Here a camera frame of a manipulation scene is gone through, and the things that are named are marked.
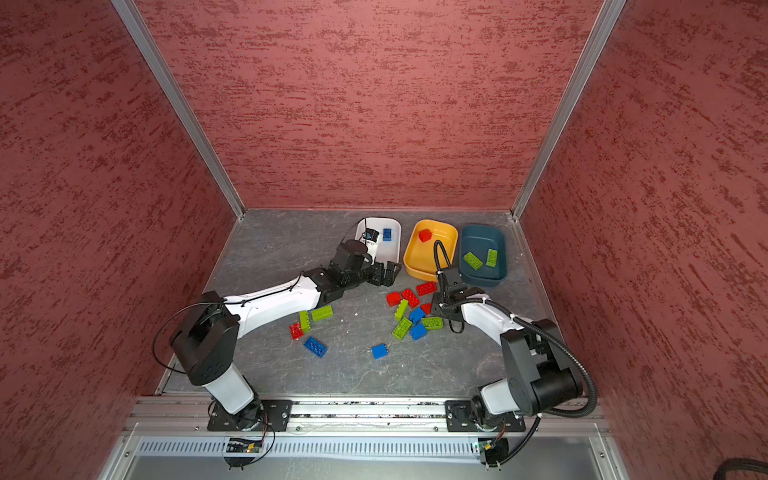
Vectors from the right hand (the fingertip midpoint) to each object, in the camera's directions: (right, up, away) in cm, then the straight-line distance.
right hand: (437, 312), depth 92 cm
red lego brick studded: (-8, +4, +3) cm, 9 cm away
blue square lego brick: (-18, -10, -6) cm, 21 cm away
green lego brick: (+15, +15, +12) cm, 24 cm away
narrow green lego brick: (-41, -2, -4) cm, 41 cm away
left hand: (-15, +15, -6) cm, 22 cm away
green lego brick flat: (-11, -4, -3) cm, 12 cm away
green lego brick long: (-36, 0, 0) cm, 36 cm away
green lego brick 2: (-2, -3, -2) cm, 4 cm away
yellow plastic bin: (-5, +16, +12) cm, 20 cm away
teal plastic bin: (+19, +17, +14) cm, 29 cm away
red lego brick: (-14, +3, +4) cm, 15 cm away
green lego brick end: (+22, +17, +15) cm, 31 cm away
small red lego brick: (-43, -5, -4) cm, 44 cm away
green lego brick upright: (-11, +1, 0) cm, 11 cm away
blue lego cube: (-7, 0, -2) cm, 7 cm away
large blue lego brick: (-37, -9, -6) cm, 38 cm away
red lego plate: (-2, +7, +6) cm, 9 cm away
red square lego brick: (-2, +25, +19) cm, 31 cm away
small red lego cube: (-3, +1, 0) cm, 4 cm away
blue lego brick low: (-6, -5, -3) cm, 8 cm away
